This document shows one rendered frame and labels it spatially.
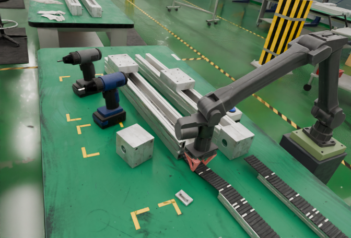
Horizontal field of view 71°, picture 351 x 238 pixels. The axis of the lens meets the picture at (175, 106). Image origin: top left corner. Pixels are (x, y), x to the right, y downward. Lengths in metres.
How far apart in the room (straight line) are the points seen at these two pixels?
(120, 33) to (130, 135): 1.88
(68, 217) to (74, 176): 0.14
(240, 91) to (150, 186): 0.41
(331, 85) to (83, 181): 0.92
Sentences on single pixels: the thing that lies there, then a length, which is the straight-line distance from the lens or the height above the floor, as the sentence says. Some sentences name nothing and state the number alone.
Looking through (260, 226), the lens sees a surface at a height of 0.81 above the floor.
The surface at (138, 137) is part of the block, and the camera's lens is 0.87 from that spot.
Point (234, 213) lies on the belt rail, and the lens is 0.83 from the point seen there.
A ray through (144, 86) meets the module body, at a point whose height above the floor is 0.86.
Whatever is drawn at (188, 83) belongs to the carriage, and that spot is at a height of 0.90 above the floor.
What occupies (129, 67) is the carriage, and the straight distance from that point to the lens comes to 1.31.
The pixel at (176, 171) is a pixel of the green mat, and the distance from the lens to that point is 0.90.
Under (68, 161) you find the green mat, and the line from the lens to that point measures 0.94.
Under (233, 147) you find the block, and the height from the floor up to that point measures 0.84.
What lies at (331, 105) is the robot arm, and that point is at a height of 1.01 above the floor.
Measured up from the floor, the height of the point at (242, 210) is 0.81.
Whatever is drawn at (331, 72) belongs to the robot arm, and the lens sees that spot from 1.01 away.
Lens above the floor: 1.43
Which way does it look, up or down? 32 degrees down
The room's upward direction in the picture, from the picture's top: 9 degrees clockwise
